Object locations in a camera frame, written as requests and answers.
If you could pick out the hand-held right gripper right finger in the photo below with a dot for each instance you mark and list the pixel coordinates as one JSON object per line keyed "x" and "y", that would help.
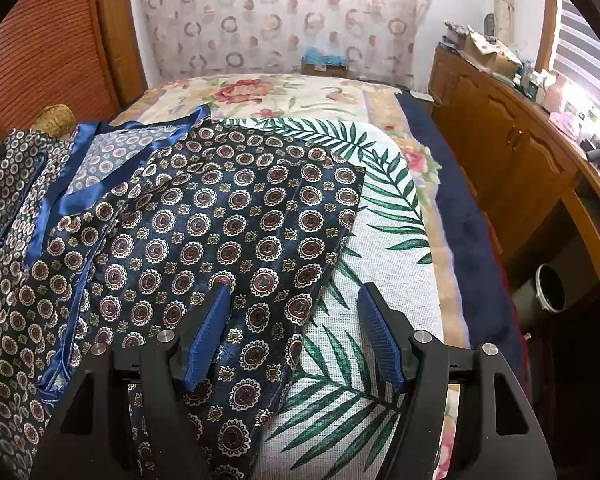
{"x": 380, "y": 335}

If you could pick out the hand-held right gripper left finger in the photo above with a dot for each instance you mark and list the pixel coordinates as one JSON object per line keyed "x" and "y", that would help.
{"x": 210, "y": 340}

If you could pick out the navy medallion print satin garment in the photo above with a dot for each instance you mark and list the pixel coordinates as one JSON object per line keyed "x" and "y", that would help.
{"x": 205, "y": 220}

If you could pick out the woven straw item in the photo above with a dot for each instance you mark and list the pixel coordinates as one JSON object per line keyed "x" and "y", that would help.
{"x": 55, "y": 119}

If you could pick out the green leaf print white cloth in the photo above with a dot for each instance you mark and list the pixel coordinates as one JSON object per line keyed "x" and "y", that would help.
{"x": 380, "y": 240}

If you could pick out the navy blue blanket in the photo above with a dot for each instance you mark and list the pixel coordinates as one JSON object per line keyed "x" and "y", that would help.
{"x": 460, "y": 210}

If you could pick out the grey waste bin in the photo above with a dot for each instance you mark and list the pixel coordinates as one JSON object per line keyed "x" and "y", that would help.
{"x": 530, "y": 305}

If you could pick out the wooden sideboard cabinet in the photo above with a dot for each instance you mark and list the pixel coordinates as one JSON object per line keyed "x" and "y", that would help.
{"x": 505, "y": 130}

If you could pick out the floral cream blanket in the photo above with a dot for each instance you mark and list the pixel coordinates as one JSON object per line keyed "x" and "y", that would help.
{"x": 260, "y": 92}

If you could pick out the cardboard box with blue contents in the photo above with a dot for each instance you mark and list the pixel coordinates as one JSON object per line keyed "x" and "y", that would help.
{"x": 325, "y": 67}

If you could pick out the open cardboard box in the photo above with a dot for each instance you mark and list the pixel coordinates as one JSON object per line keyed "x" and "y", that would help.
{"x": 495, "y": 60}

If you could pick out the pink bag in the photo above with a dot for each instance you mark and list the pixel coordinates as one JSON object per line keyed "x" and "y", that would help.
{"x": 560, "y": 95}

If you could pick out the circle pattern sheer curtain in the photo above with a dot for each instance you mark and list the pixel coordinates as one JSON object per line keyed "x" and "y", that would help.
{"x": 280, "y": 20}

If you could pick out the striped window blind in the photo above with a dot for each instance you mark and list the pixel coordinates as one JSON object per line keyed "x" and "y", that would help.
{"x": 580, "y": 45}

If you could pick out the beige tied curtain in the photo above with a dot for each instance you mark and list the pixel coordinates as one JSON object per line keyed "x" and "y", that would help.
{"x": 505, "y": 0}

